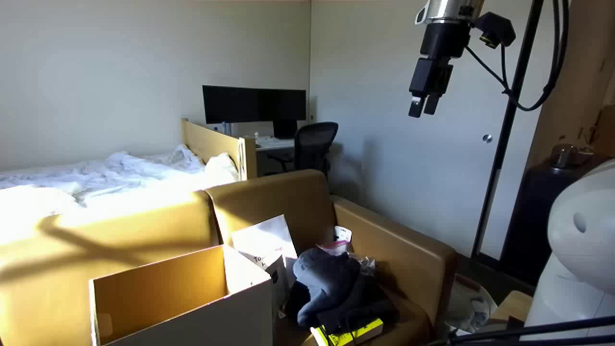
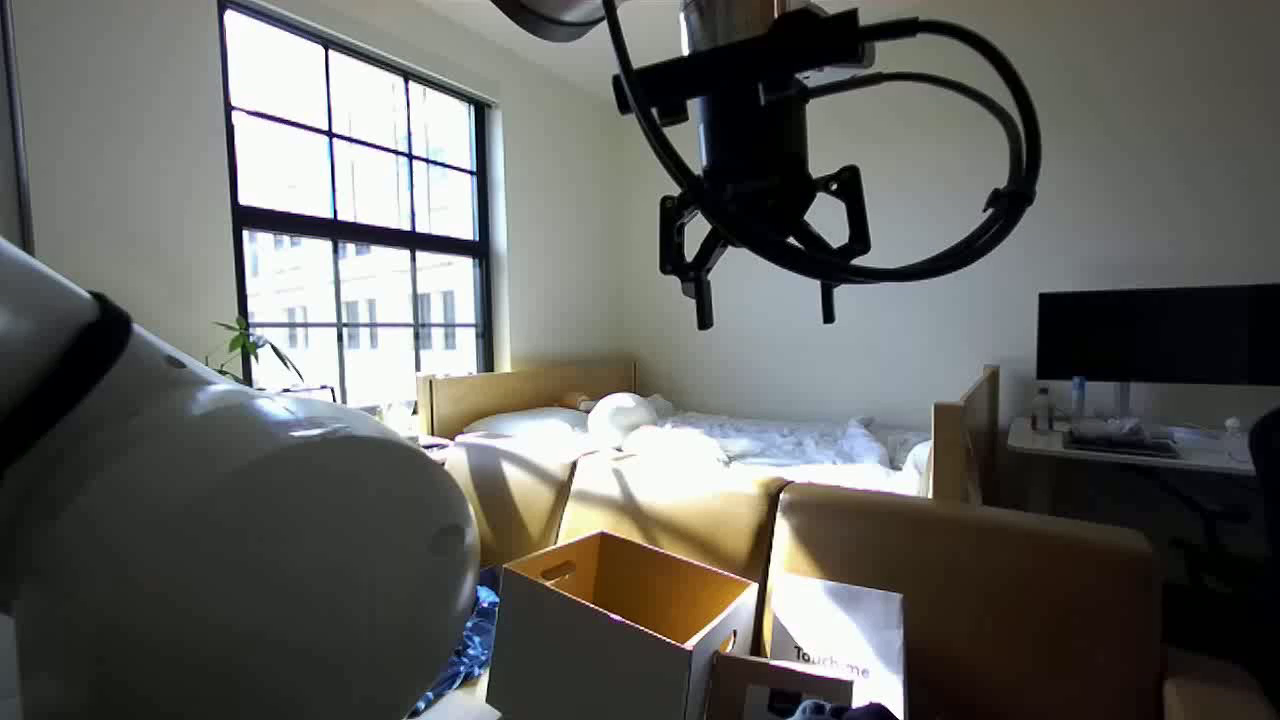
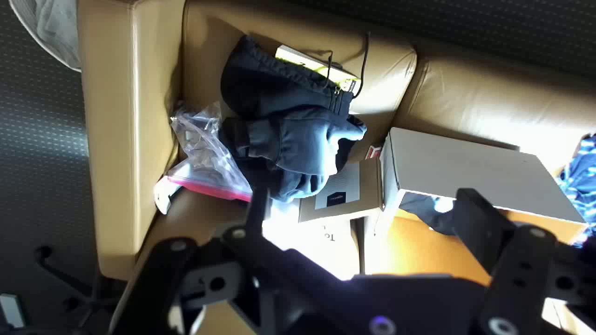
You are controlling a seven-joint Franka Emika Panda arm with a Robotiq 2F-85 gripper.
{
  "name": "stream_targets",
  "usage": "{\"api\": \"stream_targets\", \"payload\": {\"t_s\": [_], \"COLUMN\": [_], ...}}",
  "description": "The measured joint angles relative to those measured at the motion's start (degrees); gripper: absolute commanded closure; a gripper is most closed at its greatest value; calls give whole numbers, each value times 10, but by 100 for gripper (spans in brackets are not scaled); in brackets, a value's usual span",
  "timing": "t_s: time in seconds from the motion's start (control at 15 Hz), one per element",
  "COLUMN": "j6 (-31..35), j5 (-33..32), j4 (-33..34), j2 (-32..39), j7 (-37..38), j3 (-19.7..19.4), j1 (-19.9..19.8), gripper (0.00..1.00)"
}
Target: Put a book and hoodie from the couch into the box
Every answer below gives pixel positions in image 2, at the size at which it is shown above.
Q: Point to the green potted plant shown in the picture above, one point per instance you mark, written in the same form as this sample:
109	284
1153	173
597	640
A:
247	345

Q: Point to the white desk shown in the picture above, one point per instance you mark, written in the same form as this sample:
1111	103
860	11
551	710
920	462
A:
1185	450

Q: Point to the wooden bed footboard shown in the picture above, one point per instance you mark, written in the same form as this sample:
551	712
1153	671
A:
967	443

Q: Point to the white pillow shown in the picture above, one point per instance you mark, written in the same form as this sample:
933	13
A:
622	412

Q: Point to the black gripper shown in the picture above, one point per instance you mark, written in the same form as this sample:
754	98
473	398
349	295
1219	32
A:
729	126

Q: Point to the white cardboard box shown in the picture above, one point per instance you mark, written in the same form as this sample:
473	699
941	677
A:
612	630

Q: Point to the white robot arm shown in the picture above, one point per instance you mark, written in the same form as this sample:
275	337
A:
192	550

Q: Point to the black keyboard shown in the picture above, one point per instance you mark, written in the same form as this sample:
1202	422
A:
1136	443

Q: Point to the bed with white bedding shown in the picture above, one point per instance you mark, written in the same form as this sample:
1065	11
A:
694	482

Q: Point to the black computer monitor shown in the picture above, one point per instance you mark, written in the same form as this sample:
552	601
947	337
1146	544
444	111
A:
1162	335

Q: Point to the black framed window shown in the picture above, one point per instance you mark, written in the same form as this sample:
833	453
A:
362	214

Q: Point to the tan couch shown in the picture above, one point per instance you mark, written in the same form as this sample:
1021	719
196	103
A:
1006	613

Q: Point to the blue patterned cloth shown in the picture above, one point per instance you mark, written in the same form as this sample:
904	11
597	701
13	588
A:
469	657

